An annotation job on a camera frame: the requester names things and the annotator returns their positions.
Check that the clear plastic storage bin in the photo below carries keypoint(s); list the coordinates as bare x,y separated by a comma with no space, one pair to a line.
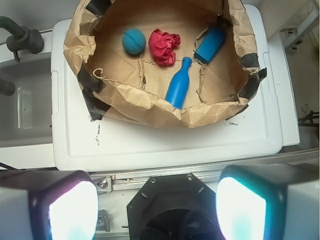
26,116

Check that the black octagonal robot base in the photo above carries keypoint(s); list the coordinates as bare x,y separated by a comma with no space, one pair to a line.
175,210

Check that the blue golf ball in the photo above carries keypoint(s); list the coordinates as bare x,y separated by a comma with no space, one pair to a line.
133,41

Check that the blue block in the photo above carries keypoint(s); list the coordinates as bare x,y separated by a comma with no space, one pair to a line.
213,40

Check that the metal corner bracket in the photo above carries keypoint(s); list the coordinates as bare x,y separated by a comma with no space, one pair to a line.
104,185

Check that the aluminium extrusion rail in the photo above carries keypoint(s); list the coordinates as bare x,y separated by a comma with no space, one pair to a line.
206,172

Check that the crumpled red paper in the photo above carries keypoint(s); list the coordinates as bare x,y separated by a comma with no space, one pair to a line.
162,45

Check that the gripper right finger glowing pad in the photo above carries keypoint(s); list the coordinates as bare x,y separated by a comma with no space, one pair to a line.
269,202

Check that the white plastic bin lid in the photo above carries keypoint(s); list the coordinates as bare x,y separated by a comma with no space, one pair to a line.
79,143

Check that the black clamp knob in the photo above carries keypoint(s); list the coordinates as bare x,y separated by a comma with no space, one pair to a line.
21,38

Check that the brown paper bag tray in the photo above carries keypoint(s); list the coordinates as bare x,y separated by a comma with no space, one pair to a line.
132,88

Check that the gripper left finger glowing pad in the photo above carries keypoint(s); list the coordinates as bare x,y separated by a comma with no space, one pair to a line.
47,205

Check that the blue toy bottle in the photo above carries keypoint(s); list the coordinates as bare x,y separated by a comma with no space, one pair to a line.
179,85

